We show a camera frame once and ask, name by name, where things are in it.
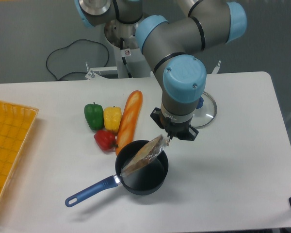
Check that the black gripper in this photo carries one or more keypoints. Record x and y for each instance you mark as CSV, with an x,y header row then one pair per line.
x,y
182,131

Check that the toast slice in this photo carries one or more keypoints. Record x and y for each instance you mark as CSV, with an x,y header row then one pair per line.
x,y
146,155

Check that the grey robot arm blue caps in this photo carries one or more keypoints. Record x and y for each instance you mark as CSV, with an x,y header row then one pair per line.
x,y
180,97

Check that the glass pot lid blue knob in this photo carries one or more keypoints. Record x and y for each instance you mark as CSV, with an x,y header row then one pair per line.
x,y
205,112

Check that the orange baguette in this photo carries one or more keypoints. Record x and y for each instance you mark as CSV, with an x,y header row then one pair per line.
x,y
129,120

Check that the yellow bell pepper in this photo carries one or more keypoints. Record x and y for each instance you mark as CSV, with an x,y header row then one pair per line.
x,y
112,118

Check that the red bell pepper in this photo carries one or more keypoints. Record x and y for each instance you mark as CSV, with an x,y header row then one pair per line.
x,y
105,140

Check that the green bell pepper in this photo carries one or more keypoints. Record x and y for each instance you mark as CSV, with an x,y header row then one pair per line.
x,y
94,116

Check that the yellow woven basket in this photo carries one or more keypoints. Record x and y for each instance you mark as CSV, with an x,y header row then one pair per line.
x,y
16,122

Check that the black pot blue handle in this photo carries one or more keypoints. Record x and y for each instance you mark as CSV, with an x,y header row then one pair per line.
x,y
145,181

